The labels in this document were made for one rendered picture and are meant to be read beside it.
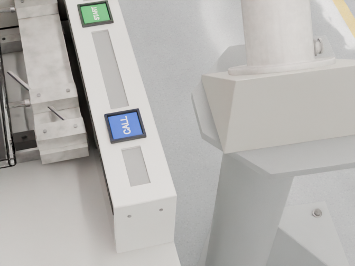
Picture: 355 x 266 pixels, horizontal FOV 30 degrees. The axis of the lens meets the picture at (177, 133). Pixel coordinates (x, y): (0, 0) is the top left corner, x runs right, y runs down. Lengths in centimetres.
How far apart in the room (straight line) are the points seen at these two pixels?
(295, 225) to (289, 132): 91
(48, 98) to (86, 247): 26
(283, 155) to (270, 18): 25
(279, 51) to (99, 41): 31
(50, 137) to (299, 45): 45
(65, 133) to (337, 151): 48
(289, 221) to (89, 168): 103
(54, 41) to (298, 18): 46
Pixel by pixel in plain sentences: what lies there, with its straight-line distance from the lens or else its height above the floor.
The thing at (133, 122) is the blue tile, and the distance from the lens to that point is 103.
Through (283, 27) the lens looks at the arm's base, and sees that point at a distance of 114.
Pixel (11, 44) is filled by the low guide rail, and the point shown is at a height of 84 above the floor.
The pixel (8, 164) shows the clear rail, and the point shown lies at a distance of 109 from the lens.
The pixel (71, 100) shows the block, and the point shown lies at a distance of 115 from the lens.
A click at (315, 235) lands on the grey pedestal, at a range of 207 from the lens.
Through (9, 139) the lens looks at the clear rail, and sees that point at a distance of 111.
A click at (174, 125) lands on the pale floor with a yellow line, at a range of 226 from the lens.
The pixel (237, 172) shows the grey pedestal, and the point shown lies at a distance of 135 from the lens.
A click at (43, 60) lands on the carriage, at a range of 125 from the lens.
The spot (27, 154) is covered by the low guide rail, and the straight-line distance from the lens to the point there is 116.
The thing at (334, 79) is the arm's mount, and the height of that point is 99.
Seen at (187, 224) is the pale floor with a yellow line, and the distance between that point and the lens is 204.
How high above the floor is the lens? 177
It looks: 52 degrees down
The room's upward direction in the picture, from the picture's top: 4 degrees clockwise
